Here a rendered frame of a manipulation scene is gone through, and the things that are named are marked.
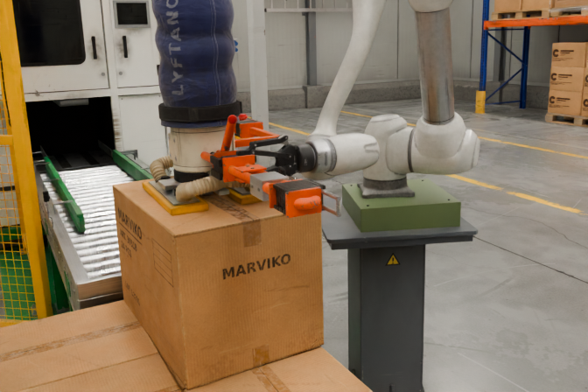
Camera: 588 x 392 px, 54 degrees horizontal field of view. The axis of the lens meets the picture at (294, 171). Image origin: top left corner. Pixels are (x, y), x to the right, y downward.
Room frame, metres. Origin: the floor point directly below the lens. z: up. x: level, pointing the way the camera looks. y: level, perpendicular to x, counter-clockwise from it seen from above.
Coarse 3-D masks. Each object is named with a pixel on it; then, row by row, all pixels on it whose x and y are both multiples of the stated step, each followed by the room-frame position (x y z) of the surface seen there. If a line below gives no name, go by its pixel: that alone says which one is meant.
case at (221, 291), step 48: (144, 192) 1.65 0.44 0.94; (144, 240) 1.49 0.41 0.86; (192, 240) 1.28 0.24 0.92; (240, 240) 1.34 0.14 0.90; (288, 240) 1.40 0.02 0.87; (144, 288) 1.53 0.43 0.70; (192, 288) 1.27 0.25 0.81; (240, 288) 1.33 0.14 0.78; (288, 288) 1.40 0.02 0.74; (192, 336) 1.27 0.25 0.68; (240, 336) 1.33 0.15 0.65; (288, 336) 1.40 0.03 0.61; (192, 384) 1.26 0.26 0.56
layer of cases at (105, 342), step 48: (0, 336) 1.56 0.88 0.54; (48, 336) 1.55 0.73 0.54; (96, 336) 1.54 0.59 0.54; (144, 336) 1.54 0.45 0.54; (0, 384) 1.31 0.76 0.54; (48, 384) 1.30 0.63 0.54; (96, 384) 1.30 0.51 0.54; (144, 384) 1.29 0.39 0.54; (240, 384) 1.28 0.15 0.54; (288, 384) 1.27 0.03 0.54; (336, 384) 1.27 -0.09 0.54
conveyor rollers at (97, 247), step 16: (48, 176) 3.70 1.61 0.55; (64, 176) 3.74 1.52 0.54; (80, 176) 3.70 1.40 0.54; (96, 176) 3.67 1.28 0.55; (112, 176) 3.64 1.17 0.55; (128, 176) 3.66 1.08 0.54; (80, 192) 3.27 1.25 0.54; (96, 192) 3.23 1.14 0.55; (112, 192) 3.26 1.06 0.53; (64, 208) 2.90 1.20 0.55; (80, 208) 2.93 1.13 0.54; (96, 208) 2.89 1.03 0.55; (112, 208) 2.91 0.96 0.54; (64, 224) 2.64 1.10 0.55; (96, 224) 2.63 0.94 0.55; (112, 224) 2.65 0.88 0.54; (80, 240) 2.42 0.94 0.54; (96, 240) 2.44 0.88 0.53; (112, 240) 2.39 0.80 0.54; (80, 256) 2.24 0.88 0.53; (96, 256) 2.19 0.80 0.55; (112, 256) 2.21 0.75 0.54; (96, 272) 2.02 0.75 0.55; (112, 272) 2.04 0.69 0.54
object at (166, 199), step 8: (168, 176) 1.65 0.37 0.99; (144, 184) 1.69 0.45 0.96; (152, 184) 1.66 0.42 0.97; (152, 192) 1.59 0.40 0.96; (160, 192) 1.56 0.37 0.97; (168, 192) 1.55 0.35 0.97; (160, 200) 1.50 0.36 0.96; (168, 200) 1.49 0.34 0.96; (176, 200) 1.47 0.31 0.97; (192, 200) 1.46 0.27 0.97; (200, 200) 1.48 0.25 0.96; (168, 208) 1.43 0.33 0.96; (176, 208) 1.42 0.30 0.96; (184, 208) 1.42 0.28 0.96; (192, 208) 1.43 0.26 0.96; (200, 208) 1.44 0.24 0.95
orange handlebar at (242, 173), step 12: (252, 132) 1.94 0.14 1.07; (264, 132) 1.85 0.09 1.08; (240, 144) 1.71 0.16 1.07; (204, 156) 1.51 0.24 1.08; (228, 168) 1.34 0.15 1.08; (240, 168) 1.29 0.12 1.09; (252, 168) 1.28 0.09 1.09; (264, 168) 1.29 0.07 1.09; (240, 180) 1.28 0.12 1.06; (300, 204) 1.03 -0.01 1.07; (312, 204) 1.03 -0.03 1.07
